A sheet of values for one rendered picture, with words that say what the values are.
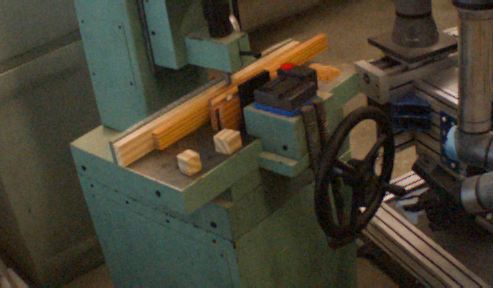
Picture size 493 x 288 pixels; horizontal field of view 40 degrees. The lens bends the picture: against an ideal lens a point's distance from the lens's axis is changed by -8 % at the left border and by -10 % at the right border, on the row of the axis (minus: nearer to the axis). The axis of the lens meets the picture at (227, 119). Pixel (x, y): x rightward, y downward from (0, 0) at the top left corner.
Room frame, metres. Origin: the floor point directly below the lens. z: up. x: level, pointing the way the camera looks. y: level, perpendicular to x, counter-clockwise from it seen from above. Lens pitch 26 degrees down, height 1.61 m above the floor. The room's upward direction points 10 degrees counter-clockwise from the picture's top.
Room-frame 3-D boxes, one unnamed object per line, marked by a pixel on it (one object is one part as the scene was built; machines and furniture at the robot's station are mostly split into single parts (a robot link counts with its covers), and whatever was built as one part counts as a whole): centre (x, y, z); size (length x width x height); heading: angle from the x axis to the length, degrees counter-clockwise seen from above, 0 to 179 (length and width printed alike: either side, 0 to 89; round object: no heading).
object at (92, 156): (1.60, 0.07, 0.76); 0.57 x 0.45 x 0.09; 43
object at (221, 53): (1.53, -0.01, 1.03); 0.14 x 0.07 x 0.09; 43
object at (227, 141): (1.30, 0.01, 0.92); 0.04 x 0.04 x 0.03; 47
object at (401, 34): (1.93, -0.60, 0.87); 0.15 x 0.15 x 0.10
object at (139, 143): (1.51, 0.01, 0.93); 0.60 x 0.02 x 0.05; 133
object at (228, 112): (1.45, -0.08, 0.93); 0.25 x 0.01 x 0.07; 133
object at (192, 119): (1.56, -0.07, 0.92); 0.60 x 0.02 x 0.04; 133
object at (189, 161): (1.24, 0.09, 0.92); 0.03 x 0.03 x 0.04; 38
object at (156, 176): (1.42, -0.07, 0.87); 0.61 x 0.30 x 0.06; 133
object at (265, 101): (1.36, -0.14, 0.99); 0.13 x 0.11 x 0.06; 133
